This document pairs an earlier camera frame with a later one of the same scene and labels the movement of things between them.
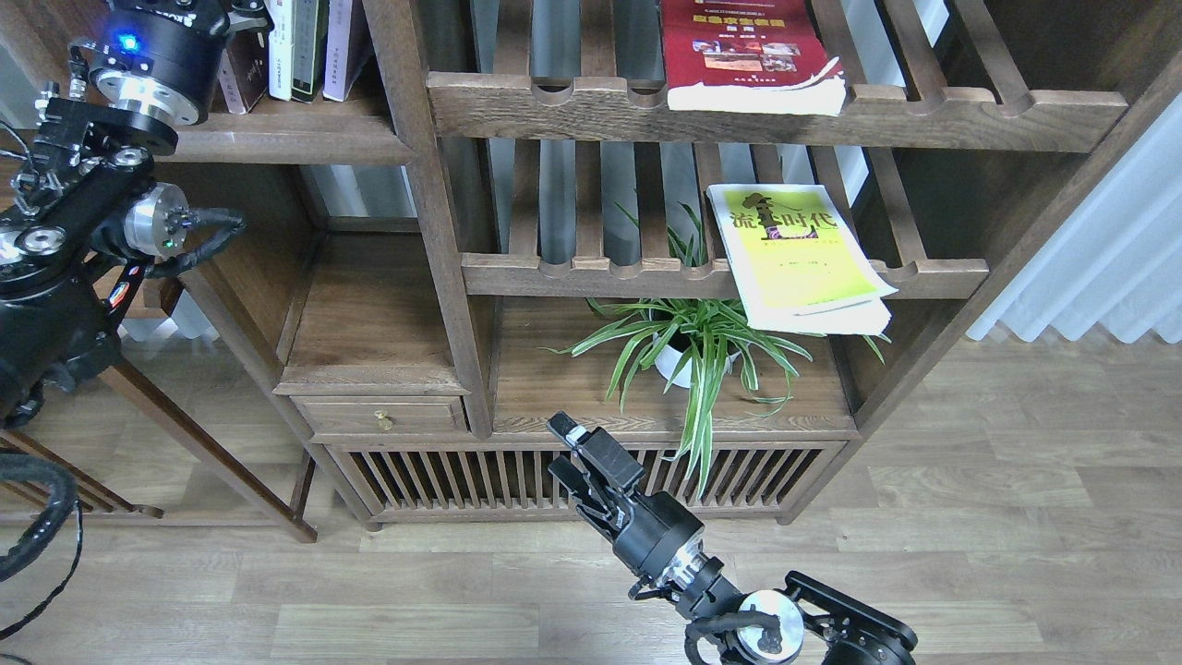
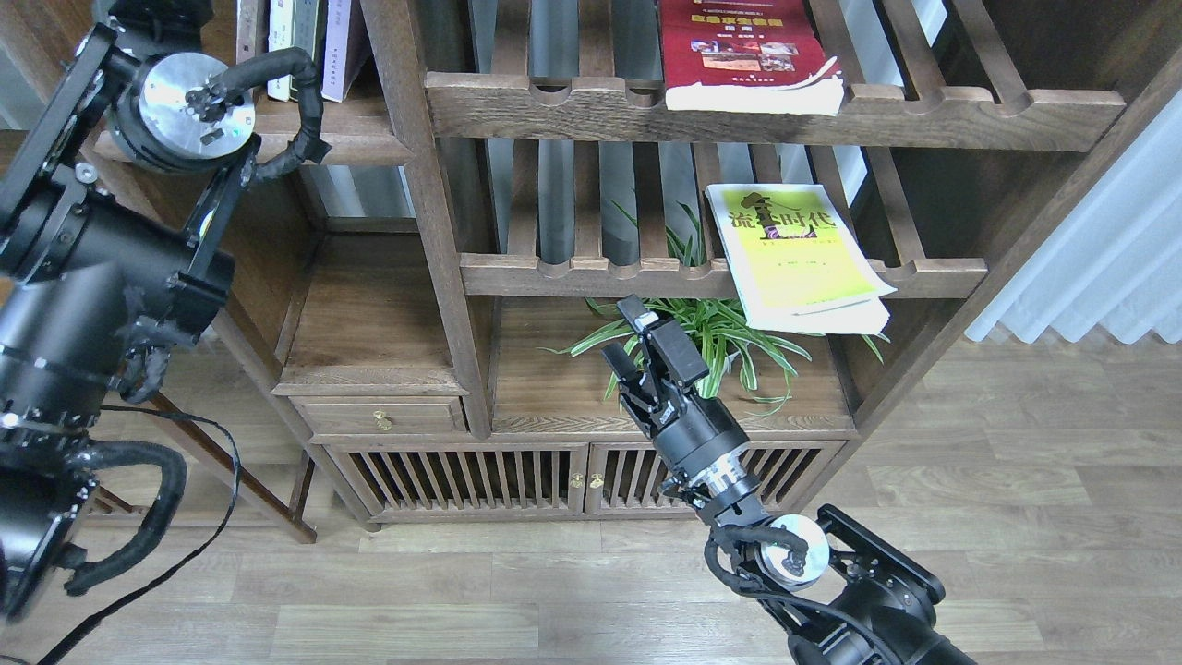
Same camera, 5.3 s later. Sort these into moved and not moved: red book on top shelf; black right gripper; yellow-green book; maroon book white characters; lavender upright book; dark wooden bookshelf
Moved: maroon book white characters; black right gripper
Not moved: red book on top shelf; yellow-green book; dark wooden bookshelf; lavender upright book
